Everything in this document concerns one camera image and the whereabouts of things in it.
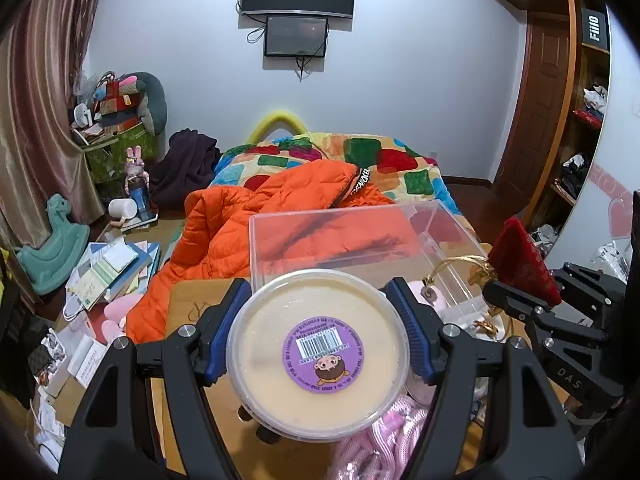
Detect pink brown curtain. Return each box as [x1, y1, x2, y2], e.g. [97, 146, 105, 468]
[0, 0, 120, 253]

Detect brown patterned wallet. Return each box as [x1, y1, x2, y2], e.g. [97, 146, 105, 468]
[27, 344, 59, 377]

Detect wooden desktop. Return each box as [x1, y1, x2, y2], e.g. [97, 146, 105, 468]
[150, 280, 571, 480]

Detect brown wooden door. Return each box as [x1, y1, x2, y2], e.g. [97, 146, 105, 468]
[494, 15, 572, 211]

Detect pink plush pouch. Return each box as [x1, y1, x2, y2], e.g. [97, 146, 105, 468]
[407, 280, 449, 317]

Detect white paper boxes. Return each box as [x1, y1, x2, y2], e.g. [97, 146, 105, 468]
[62, 334, 110, 392]

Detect wooden shelf unit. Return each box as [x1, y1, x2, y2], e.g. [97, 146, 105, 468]
[474, 0, 615, 243]

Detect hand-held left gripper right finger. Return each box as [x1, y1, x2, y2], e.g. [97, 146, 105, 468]
[385, 276, 586, 480]

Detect green rocking horse toy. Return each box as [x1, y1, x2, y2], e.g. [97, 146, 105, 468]
[15, 194, 91, 296]

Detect yellow foam arch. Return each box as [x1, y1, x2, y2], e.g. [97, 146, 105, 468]
[248, 114, 307, 143]

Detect grey cushion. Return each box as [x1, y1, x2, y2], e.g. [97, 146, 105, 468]
[127, 72, 167, 136]

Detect black looped wall cable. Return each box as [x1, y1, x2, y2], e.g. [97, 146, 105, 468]
[236, 0, 268, 45]

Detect red cloth on shelf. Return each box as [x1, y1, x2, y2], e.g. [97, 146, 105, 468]
[572, 109, 604, 129]

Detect white mug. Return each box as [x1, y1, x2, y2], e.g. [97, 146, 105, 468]
[108, 199, 138, 221]

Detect clear plastic storage box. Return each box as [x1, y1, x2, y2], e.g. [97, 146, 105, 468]
[248, 199, 493, 313]

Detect pink bunny toy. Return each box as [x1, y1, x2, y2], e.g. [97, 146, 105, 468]
[124, 146, 152, 222]

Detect black and white bag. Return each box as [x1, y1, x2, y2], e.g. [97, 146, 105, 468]
[559, 152, 592, 197]

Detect pink knitted cloth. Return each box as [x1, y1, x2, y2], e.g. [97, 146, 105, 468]
[332, 370, 437, 480]

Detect dark purple blanket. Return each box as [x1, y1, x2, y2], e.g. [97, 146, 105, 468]
[150, 129, 221, 211]

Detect small black wall monitor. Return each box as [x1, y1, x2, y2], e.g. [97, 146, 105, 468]
[264, 16, 329, 59]

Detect white bag on shelf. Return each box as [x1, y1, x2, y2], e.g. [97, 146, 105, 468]
[583, 85, 609, 112]

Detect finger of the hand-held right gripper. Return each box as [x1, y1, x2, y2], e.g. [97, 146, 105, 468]
[481, 280, 603, 401]
[549, 261, 603, 313]

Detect red fabric pouch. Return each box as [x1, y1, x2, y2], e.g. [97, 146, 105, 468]
[487, 216, 564, 307]

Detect black box with white lettering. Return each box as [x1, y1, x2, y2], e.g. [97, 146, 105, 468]
[580, 6, 612, 55]

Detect round plastic tub purple label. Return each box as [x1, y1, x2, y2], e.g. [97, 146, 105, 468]
[226, 268, 412, 443]

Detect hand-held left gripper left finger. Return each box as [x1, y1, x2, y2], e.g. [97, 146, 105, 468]
[59, 279, 253, 480]

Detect green gift box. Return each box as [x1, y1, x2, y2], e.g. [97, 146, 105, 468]
[82, 125, 158, 184]

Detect patchwork fabric bag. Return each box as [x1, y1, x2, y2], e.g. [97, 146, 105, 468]
[92, 77, 143, 122]

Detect white panel with pink hearts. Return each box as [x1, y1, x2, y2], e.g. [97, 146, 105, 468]
[545, 10, 640, 286]

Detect orange puffer jacket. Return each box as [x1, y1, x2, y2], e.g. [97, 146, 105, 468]
[126, 160, 421, 346]

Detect colourful patchwork quilt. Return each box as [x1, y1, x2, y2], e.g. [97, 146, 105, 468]
[212, 132, 463, 221]

